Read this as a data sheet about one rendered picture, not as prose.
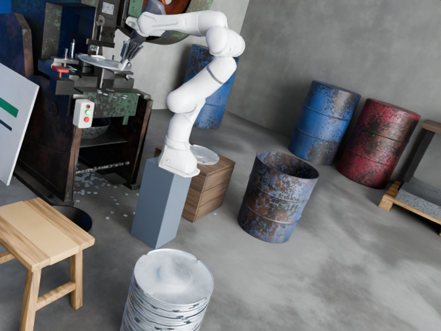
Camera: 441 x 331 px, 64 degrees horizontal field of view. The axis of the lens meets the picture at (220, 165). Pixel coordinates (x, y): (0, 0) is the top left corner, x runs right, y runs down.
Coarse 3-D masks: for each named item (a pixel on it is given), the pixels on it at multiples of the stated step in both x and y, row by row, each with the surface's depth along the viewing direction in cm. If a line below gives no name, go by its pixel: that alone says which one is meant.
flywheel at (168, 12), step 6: (144, 0) 222; (162, 0) 215; (174, 0) 209; (180, 0) 202; (186, 0) 200; (168, 6) 212; (174, 6) 210; (180, 6) 203; (186, 6) 201; (168, 12) 213; (174, 12) 206; (180, 12) 204
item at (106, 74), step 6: (96, 66) 195; (96, 72) 196; (102, 72) 194; (108, 72) 196; (114, 72) 185; (120, 72) 188; (126, 72) 191; (132, 72) 195; (102, 78) 195; (108, 78) 198; (114, 78) 202; (102, 84) 196; (108, 84) 200
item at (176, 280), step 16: (144, 256) 131; (160, 256) 133; (176, 256) 136; (192, 256) 139; (144, 272) 123; (160, 272) 125; (176, 272) 127; (192, 272) 130; (208, 272) 133; (144, 288) 116; (160, 288) 118; (176, 288) 120; (192, 288) 122; (208, 288) 125; (176, 304) 114; (192, 304) 115
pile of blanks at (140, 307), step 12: (132, 276) 126; (132, 288) 121; (132, 300) 121; (144, 300) 116; (204, 300) 120; (132, 312) 120; (144, 312) 116; (156, 312) 114; (168, 312) 114; (180, 312) 116; (192, 312) 117; (204, 312) 128; (132, 324) 122; (144, 324) 117; (156, 324) 115; (168, 324) 116; (180, 324) 117; (192, 324) 121
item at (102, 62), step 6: (84, 60) 185; (90, 60) 192; (96, 60) 194; (102, 60) 199; (108, 60) 208; (114, 60) 211; (102, 66) 185; (108, 66) 191; (114, 66) 196; (126, 66) 206
